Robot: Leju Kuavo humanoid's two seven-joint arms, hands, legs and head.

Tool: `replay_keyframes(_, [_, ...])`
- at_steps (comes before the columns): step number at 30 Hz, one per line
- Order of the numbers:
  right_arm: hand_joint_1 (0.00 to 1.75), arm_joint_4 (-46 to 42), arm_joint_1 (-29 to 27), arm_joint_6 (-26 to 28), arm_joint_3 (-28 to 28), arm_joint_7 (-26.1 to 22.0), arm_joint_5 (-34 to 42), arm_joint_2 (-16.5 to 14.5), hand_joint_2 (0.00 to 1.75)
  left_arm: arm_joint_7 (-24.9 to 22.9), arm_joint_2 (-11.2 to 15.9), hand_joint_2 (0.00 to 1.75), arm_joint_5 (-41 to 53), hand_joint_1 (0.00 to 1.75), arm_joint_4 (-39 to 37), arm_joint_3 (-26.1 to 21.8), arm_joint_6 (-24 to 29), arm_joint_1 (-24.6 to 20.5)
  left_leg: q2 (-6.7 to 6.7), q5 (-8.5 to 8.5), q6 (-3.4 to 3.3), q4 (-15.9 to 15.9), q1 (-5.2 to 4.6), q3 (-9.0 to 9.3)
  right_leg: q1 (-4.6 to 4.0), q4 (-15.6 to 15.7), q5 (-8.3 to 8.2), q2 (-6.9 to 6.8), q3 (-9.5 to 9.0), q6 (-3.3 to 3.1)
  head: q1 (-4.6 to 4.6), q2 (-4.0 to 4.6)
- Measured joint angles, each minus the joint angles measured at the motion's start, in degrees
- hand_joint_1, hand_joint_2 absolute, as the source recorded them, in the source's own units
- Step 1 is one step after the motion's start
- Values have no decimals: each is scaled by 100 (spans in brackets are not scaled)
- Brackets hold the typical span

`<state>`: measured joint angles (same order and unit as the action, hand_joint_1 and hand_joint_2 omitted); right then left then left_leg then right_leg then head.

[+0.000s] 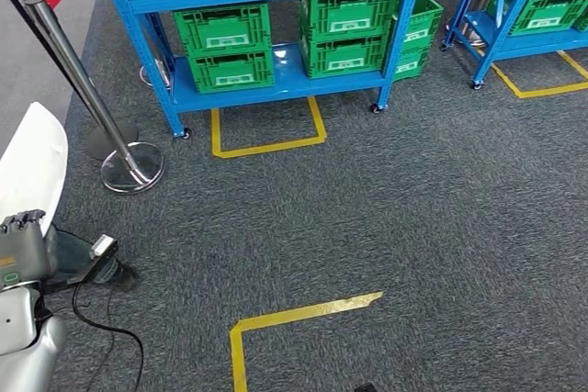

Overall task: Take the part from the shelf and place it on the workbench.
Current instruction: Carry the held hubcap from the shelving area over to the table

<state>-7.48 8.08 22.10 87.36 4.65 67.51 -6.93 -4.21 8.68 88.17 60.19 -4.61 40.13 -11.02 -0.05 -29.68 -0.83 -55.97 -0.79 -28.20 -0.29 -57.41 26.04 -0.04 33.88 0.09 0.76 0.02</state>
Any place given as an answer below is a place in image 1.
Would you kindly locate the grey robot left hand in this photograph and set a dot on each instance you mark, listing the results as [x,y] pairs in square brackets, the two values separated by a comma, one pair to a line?
[23,252]

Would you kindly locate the white curved plastic part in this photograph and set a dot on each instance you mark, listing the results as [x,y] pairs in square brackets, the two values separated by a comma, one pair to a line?
[32,164]

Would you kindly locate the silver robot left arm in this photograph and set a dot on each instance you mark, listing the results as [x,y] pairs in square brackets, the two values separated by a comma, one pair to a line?
[23,347]

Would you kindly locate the black robot body tip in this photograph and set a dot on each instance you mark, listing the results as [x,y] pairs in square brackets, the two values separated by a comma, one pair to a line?
[365,388]

